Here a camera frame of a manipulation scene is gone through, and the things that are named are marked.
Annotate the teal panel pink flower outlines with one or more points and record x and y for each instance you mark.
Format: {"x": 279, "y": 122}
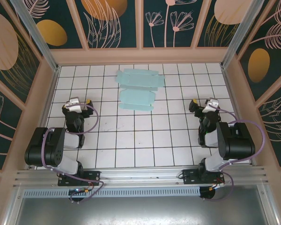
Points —
{"x": 159, "y": 35}

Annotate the dark framed picture lower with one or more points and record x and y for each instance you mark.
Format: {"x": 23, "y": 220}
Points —
{"x": 14, "y": 70}

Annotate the teal panel big orange disc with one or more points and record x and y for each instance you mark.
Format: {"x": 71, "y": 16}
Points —
{"x": 131, "y": 28}

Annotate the light blue paper box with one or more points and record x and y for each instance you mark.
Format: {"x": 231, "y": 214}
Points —
{"x": 135, "y": 79}

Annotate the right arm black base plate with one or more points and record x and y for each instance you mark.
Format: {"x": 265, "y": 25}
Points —
{"x": 189, "y": 177}

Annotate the teal panel pink disc leaves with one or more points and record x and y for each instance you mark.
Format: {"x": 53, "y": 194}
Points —
{"x": 215, "y": 32}

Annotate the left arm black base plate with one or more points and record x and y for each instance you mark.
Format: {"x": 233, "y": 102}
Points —
{"x": 93, "y": 178}

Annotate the aluminium frame post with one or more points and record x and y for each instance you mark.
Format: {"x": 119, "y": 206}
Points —
{"x": 241, "y": 30}
{"x": 37, "y": 37}

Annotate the aluminium mounting rail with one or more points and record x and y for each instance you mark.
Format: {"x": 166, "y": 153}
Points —
{"x": 140, "y": 175}

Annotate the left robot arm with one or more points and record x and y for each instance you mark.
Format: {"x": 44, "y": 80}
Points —
{"x": 49, "y": 145}

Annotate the dark framed picture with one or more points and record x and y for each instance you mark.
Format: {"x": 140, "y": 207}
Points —
{"x": 2, "y": 131}
{"x": 14, "y": 70}

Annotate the teal panel orange oval feathers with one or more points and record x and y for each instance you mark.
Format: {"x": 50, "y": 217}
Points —
{"x": 276, "y": 58}

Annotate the dark framed picture upper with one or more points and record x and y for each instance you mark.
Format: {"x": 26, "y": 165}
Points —
{"x": 2, "y": 131}

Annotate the teal panel pink leaf outlines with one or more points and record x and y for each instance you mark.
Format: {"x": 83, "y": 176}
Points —
{"x": 276, "y": 122}

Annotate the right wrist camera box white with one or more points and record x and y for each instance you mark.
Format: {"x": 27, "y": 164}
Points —
{"x": 209, "y": 107}

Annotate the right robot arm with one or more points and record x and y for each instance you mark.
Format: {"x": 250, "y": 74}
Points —
{"x": 238, "y": 143}

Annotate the teal panel small orange oval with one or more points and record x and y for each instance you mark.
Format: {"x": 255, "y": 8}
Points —
{"x": 61, "y": 23}

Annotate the grey metal sheet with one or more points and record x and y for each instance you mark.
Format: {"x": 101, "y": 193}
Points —
{"x": 140, "y": 211}

